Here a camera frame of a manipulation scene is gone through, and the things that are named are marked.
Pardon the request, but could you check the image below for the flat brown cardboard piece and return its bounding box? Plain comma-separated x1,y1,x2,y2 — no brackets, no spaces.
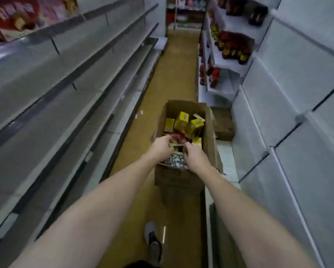
210,106,236,141

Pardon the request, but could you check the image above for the person's left hand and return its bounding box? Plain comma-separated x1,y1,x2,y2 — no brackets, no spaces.
148,135,174,165

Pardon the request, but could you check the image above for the row of red snack boxes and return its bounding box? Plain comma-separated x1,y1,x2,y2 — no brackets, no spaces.
0,0,81,43

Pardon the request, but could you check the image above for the white metal shelving unit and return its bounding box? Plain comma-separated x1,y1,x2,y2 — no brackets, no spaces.
198,0,334,268

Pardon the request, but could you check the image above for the person's left forearm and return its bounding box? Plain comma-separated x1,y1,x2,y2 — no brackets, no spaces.
9,152,160,268

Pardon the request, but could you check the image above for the red snack packet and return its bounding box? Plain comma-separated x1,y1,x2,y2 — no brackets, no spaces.
167,133,188,145

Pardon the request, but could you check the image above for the person's right hand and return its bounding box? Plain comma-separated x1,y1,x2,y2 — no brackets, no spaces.
183,142,213,174

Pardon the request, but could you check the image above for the group of dark sauce bottles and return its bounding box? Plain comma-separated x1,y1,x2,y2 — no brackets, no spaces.
210,23,254,65
217,0,269,27

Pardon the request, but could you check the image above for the grey metal shelving unit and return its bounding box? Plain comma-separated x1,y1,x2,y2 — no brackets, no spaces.
0,0,167,268

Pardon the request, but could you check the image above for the person's right forearm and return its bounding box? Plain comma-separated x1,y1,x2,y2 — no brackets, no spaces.
195,167,317,268

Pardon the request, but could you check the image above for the brown cardboard box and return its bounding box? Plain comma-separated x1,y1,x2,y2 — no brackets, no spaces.
152,100,224,206

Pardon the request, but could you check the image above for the group of red bottles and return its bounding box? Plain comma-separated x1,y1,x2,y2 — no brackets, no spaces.
198,57,222,89

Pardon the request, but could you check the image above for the distant shelf with goods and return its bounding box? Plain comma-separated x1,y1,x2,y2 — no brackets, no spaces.
166,0,209,31

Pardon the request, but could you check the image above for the person's foot in sandal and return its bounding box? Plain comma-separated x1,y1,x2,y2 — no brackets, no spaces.
144,221,163,268

